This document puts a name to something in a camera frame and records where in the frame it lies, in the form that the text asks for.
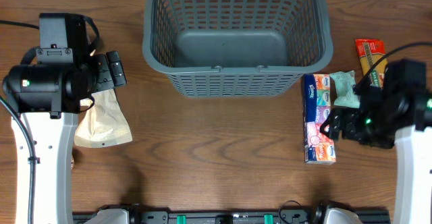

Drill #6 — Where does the San Remo spaghetti packet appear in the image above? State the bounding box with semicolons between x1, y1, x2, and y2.
355;38;387;88

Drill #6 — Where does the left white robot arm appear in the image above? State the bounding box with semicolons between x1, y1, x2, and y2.
1;13;127;223

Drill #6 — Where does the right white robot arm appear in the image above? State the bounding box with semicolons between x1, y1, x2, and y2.
320;59;431;223

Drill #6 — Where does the grey plastic lattice basket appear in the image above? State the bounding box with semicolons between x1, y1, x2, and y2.
142;0;333;97

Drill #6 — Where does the plain kraft paper pouch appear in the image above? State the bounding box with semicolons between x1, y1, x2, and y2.
74;89;132;148

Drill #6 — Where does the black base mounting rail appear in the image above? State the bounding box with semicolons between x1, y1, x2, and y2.
73;200;391;224

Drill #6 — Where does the Kleenex tissue multipack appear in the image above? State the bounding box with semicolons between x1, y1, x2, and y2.
302;74;336;165

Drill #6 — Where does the mint green wipes packet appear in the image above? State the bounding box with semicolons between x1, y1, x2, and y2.
329;70;360;109

